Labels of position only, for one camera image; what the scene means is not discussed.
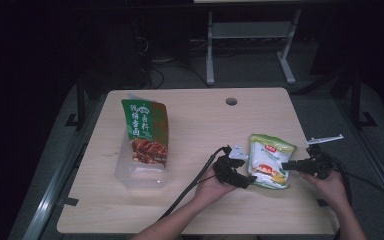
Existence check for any clear plastic container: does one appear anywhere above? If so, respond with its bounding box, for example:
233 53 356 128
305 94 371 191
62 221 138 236
113 130 170 190

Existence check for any black table edge bracket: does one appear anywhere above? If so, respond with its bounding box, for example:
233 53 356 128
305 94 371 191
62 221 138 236
62 196 80 207

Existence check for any black metal stand leg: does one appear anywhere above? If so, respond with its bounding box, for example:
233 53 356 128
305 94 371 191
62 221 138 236
349 68 378 130
64 74 88 131

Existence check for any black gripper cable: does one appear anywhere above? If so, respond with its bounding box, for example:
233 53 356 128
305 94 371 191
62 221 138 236
157 145 232 222
324 151 384 212

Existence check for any white metal stand frame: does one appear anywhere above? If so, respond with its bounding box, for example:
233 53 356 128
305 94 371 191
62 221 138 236
205 8 303 86

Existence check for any green and red food packet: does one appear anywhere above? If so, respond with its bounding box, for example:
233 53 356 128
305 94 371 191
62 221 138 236
120 97 170 168

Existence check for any person's right hand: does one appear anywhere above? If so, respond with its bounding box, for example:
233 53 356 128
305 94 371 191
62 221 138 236
301 172 348 210

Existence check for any aluminium floor rail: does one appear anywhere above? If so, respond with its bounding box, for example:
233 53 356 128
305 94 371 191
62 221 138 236
334 96 384 214
21 96 109 240

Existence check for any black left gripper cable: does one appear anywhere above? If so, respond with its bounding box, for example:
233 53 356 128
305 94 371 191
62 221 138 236
157 145 232 222

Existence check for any green and white food packet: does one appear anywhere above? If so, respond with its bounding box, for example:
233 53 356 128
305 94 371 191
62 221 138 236
247 133 298 191

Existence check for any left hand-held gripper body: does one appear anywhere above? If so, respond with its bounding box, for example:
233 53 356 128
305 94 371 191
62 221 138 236
212 143 250 186

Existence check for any person's left hand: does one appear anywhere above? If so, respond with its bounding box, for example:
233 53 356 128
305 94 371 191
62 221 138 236
194 166 238 205

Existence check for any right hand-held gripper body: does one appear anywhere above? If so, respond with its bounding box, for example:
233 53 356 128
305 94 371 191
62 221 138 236
305 134 344 181

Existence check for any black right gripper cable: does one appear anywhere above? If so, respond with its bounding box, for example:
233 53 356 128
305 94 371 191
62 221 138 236
324 151 384 212

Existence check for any tangle of black floor cables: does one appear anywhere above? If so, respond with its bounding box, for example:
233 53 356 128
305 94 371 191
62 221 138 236
139 33 212 90

